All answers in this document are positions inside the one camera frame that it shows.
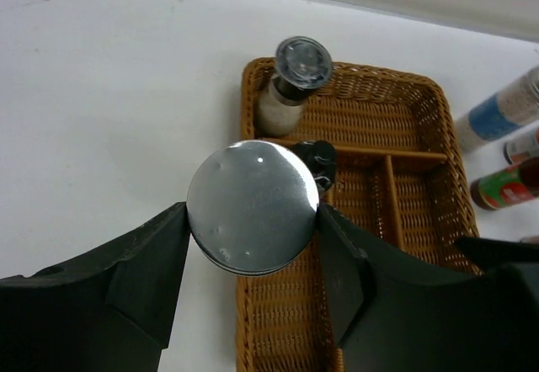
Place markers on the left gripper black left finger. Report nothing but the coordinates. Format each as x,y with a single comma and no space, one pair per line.
109,309

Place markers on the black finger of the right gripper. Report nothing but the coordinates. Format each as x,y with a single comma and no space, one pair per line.
489,255

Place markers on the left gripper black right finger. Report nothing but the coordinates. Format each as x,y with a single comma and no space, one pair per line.
390,311

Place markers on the yellow-cap red sauce bottle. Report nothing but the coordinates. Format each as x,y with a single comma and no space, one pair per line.
513,185

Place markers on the silver-lid salt shaker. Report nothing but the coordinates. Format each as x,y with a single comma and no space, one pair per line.
506,111
252,207

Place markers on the clear-lid white spice jar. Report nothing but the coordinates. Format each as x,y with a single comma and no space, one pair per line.
302,66

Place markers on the far red-label spice jar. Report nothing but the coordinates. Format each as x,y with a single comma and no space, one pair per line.
522,148

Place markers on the brown wicker tray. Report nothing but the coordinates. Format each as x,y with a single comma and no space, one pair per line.
399,175

